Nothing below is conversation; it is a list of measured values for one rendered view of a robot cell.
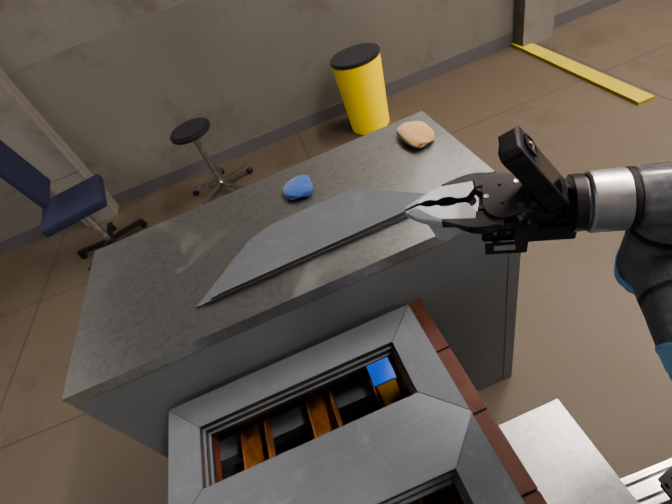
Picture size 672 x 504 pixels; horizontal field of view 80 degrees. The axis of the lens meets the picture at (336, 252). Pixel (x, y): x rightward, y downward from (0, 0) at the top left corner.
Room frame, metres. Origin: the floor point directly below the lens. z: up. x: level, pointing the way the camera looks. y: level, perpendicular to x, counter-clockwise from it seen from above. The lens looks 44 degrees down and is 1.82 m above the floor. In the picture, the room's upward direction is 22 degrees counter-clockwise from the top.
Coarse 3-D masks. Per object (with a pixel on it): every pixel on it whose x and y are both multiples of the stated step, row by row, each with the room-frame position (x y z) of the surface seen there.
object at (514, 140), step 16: (512, 128) 0.35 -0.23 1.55; (512, 144) 0.33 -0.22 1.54; (528, 144) 0.33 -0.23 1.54; (512, 160) 0.32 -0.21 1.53; (528, 160) 0.31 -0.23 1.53; (544, 160) 0.34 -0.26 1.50; (528, 176) 0.32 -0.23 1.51; (544, 176) 0.31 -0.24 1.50; (560, 176) 0.33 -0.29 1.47; (544, 192) 0.31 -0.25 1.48; (560, 192) 0.31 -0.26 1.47
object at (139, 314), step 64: (384, 128) 1.30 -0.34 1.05; (256, 192) 1.22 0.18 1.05; (320, 192) 1.08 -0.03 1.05; (128, 256) 1.15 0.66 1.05; (192, 256) 1.02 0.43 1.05; (320, 256) 0.80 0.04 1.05; (384, 256) 0.71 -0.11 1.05; (128, 320) 0.85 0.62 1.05; (192, 320) 0.76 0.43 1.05; (256, 320) 0.69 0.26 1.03
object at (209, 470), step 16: (368, 352) 0.58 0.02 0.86; (384, 352) 0.57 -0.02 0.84; (336, 368) 0.57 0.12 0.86; (352, 368) 0.57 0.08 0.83; (400, 368) 0.52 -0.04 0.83; (304, 384) 0.57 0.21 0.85; (320, 384) 0.56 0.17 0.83; (272, 400) 0.56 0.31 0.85; (288, 400) 0.55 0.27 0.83; (224, 416) 0.56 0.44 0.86; (240, 416) 0.56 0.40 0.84; (256, 416) 0.55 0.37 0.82; (208, 432) 0.55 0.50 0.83; (208, 448) 0.51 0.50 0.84; (208, 464) 0.46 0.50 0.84; (208, 480) 0.42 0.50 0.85; (432, 480) 0.24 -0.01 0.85; (448, 480) 0.24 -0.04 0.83; (400, 496) 0.24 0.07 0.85; (416, 496) 0.23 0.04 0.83; (464, 496) 0.20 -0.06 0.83
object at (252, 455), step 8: (256, 424) 0.60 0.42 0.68; (264, 424) 0.57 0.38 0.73; (240, 432) 0.57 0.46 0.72; (248, 432) 0.59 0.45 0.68; (256, 432) 0.58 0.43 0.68; (264, 432) 0.57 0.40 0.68; (248, 440) 0.56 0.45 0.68; (256, 440) 0.55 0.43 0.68; (264, 440) 0.55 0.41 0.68; (272, 440) 0.53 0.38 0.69; (248, 448) 0.54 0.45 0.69; (256, 448) 0.53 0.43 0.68; (264, 448) 0.52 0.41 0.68; (272, 448) 0.51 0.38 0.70; (248, 456) 0.51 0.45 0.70; (256, 456) 0.51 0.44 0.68; (264, 456) 0.50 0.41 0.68; (272, 456) 0.48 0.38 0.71; (248, 464) 0.49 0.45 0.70; (256, 464) 0.49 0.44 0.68
